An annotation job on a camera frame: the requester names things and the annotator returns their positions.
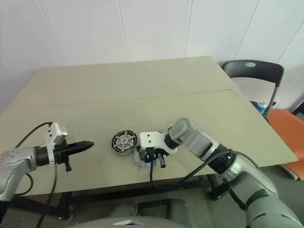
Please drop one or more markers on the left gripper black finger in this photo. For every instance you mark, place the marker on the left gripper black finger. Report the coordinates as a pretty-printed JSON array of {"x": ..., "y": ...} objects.
[
  {"x": 79, "y": 149},
  {"x": 82, "y": 144}
]

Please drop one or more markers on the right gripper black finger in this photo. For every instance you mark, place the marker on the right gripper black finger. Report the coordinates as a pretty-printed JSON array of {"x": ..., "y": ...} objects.
[
  {"x": 147, "y": 162},
  {"x": 141, "y": 152}
]

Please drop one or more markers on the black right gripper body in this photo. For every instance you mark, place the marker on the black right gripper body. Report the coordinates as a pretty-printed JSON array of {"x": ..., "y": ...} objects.
[{"x": 152, "y": 152}]

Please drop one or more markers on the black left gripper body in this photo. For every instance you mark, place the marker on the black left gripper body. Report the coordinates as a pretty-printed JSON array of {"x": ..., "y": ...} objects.
[{"x": 60, "y": 153}]

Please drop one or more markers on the silver finned motor cover plate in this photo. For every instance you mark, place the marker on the silver finned motor cover plate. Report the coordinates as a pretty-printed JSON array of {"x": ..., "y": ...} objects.
[{"x": 139, "y": 162}]

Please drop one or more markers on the silver stator housing copper coils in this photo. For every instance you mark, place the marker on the silver stator housing copper coils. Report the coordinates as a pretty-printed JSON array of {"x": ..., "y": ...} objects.
[{"x": 123, "y": 154}]

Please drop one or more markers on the black rotor with silver spokes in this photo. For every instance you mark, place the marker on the black rotor with silver spokes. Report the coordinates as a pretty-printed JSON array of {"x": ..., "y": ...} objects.
[{"x": 124, "y": 141}]

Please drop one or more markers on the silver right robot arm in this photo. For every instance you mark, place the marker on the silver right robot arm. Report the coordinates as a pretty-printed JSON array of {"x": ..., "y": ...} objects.
[{"x": 197, "y": 140}]

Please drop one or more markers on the dark grey rounded hump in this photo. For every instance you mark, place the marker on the dark grey rounded hump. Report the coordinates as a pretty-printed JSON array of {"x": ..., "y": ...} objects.
[
  {"x": 127, "y": 209},
  {"x": 178, "y": 210}
]

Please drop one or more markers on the grey robot torso shell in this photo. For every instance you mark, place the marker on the grey robot torso shell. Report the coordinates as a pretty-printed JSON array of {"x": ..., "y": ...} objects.
[{"x": 154, "y": 223}]

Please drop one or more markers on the blue bottle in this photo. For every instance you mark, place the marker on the blue bottle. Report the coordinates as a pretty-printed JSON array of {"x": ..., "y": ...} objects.
[{"x": 261, "y": 108}]

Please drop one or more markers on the black plastic chair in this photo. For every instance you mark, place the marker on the black plastic chair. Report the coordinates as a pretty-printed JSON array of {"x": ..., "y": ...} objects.
[{"x": 251, "y": 71}]

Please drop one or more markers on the orange chair seat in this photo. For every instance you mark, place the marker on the orange chair seat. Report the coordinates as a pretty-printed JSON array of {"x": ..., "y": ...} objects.
[{"x": 287, "y": 128}]

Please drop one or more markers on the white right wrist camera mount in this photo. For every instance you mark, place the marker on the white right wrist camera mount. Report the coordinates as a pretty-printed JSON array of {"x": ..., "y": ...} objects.
[{"x": 148, "y": 139}]

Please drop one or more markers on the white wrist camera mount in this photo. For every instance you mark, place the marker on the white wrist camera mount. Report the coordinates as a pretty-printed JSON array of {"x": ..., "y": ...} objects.
[
  {"x": 53, "y": 133},
  {"x": 148, "y": 139}
]

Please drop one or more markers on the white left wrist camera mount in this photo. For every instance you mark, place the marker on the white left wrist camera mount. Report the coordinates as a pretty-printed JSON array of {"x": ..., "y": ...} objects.
[{"x": 53, "y": 133}]

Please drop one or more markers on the black metal table frame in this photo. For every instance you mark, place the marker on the black metal table frame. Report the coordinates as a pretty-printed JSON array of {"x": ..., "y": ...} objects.
[{"x": 118, "y": 192}]

